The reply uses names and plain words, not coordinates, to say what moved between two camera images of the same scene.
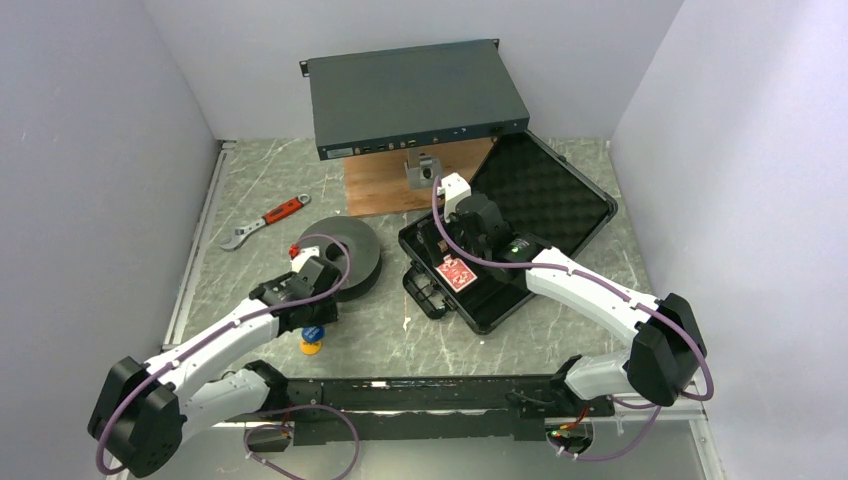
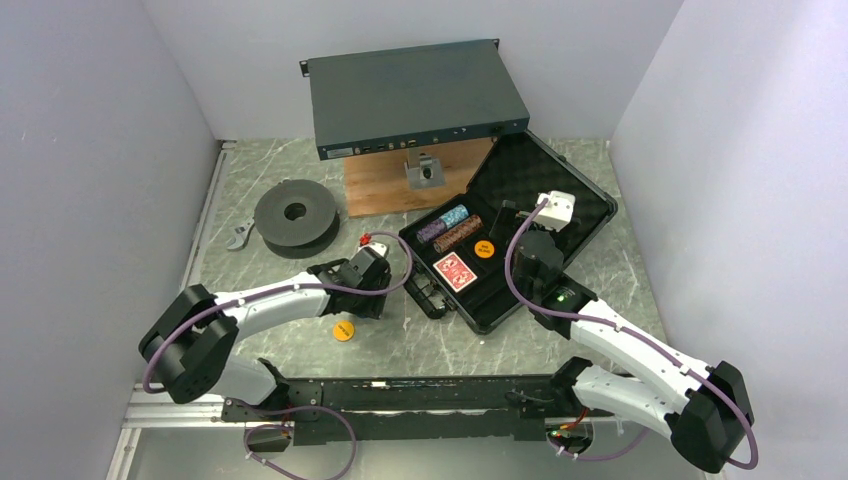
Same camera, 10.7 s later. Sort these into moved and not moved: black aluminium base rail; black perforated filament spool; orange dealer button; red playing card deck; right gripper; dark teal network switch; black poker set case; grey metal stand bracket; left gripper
Moved: orange dealer button; black perforated filament spool; left gripper; right gripper
Not moved: black aluminium base rail; black poker set case; dark teal network switch; grey metal stand bracket; red playing card deck
